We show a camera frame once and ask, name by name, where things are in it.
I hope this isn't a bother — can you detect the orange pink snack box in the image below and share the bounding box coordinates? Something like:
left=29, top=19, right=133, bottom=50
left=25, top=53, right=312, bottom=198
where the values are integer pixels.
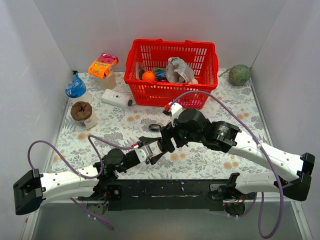
left=88, top=52, right=119, bottom=79

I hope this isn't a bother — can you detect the taped black charging case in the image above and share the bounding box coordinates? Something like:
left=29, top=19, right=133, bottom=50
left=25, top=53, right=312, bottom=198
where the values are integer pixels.
left=148, top=123, right=162, bottom=132

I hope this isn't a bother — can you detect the red plastic shopping basket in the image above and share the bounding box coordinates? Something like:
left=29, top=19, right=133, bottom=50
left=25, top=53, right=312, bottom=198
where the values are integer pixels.
left=124, top=39, right=219, bottom=107

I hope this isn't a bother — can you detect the blue lid plastic bottle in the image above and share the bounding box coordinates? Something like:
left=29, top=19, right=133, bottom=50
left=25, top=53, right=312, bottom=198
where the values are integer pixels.
left=65, top=73, right=92, bottom=104

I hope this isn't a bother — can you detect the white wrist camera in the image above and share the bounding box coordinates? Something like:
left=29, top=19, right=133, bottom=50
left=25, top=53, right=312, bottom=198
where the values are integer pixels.
left=132, top=143, right=153, bottom=165
left=163, top=102, right=183, bottom=125

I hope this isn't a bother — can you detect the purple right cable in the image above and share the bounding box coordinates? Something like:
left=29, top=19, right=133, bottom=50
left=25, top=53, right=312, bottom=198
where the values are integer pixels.
left=171, top=90, right=285, bottom=239

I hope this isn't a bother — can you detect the green round melon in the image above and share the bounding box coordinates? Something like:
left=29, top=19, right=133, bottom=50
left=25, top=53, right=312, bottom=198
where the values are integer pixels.
left=228, top=64, right=251, bottom=86

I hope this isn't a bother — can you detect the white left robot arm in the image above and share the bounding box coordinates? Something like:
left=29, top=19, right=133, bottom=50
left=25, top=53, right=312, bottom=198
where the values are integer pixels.
left=13, top=136, right=168, bottom=216

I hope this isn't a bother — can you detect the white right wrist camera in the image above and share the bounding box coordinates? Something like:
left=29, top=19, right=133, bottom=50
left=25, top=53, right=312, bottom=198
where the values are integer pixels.
left=163, top=102, right=183, bottom=125

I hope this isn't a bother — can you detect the clear plastic jar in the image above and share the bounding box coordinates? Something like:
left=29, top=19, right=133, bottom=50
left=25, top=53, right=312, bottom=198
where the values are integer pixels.
left=97, top=71, right=117, bottom=90

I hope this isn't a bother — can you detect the brown lid white jar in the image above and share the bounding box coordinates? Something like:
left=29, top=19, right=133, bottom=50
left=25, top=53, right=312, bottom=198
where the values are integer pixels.
left=70, top=101, right=98, bottom=130

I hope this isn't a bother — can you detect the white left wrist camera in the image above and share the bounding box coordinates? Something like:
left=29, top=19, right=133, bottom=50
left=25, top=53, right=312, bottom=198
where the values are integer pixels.
left=132, top=143, right=153, bottom=165

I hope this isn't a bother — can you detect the white lying bottle black cap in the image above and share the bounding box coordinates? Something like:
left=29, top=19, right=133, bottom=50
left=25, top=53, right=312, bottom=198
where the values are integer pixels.
left=101, top=89, right=133, bottom=109

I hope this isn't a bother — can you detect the orange fruit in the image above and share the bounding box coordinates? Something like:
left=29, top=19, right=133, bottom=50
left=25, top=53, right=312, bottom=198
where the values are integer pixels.
left=141, top=71, right=156, bottom=82

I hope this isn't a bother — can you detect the grey crumpled paper bag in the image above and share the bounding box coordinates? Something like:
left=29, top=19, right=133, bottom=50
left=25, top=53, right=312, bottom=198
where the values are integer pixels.
left=165, top=57, right=195, bottom=84

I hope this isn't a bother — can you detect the pink package in basket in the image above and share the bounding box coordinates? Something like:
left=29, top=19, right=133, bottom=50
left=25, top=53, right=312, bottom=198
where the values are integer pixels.
left=176, top=98, right=203, bottom=109

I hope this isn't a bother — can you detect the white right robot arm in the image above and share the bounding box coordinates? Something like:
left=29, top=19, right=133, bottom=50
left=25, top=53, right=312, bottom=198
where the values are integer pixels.
left=158, top=105, right=315, bottom=201

